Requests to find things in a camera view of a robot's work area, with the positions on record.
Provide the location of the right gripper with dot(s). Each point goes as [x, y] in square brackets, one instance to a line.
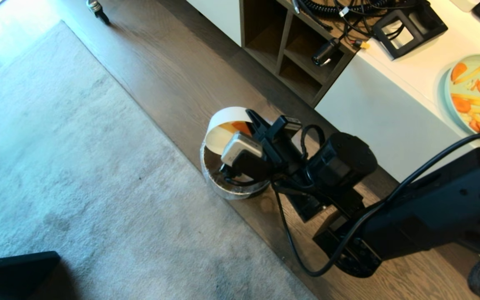
[336, 160]

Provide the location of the white dish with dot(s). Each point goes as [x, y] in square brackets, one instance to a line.
[223, 125]

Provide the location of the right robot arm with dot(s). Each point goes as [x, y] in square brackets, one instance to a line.
[431, 208]

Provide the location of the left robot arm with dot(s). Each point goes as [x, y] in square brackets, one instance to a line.
[11, 277]

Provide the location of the orange food scraps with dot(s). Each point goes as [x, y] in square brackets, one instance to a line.
[241, 127]

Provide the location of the round trash bin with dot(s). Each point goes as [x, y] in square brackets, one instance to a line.
[213, 171]

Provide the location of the wooden open shelf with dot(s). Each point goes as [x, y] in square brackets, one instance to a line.
[265, 29]

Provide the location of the white cabinet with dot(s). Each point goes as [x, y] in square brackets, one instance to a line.
[390, 116]

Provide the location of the grey rug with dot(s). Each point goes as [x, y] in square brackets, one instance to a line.
[77, 166]

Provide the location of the chair caster wheel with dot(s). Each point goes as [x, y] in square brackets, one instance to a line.
[98, 10]

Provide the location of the pale green plate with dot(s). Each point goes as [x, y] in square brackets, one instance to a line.
[450, 104]

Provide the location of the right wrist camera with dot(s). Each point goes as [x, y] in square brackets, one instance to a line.
[240, 150]

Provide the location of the black cylindrical camera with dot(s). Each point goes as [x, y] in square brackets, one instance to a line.
[325, 53]

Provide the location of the black square frame device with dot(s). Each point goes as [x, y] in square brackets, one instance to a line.
[427, 27]

